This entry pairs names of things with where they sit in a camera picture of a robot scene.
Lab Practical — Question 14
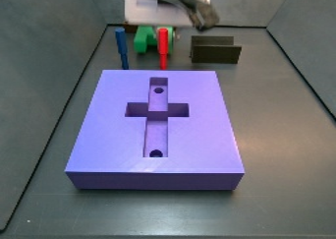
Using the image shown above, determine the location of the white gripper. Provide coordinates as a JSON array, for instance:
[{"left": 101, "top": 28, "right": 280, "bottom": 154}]
[{"left": 124, "top": 0, "right": 219, "bottom": 30}]

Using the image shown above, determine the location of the green U-shaped block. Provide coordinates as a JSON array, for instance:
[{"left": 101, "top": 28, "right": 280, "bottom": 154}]
[{"left": 133, "top": 26, "right": 175, "bottom": 54}]

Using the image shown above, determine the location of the purple board with cross slot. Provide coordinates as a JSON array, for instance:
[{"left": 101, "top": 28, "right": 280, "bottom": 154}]
[{"left": 65, "top": 70, "right": 244, "bottom": 190}]

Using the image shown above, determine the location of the red peg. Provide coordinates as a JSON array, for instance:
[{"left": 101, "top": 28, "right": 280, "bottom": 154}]
[{"left": 157, "top": 28, "right": 168, "bottom": 70}]

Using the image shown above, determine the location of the blue peg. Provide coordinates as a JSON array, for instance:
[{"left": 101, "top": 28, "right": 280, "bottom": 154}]
[{"left": 115, "top": 28, "right": 128, "bottom": 70}]

